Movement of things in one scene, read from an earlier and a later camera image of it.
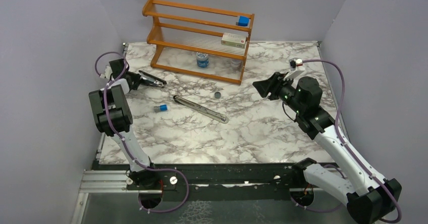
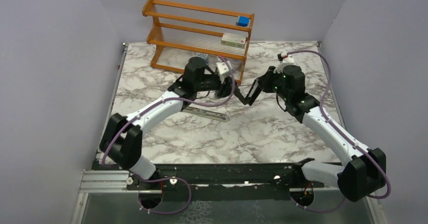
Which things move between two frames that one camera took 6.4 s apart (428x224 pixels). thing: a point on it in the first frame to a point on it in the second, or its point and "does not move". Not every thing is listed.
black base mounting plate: [220, 182] does not move
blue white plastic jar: [202, 59] does not move
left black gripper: [137, 77] to [225, 89]
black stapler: [147, 79] to [252, 94]
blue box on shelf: [243, 21] does not move
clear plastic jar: [235, 64] does not move
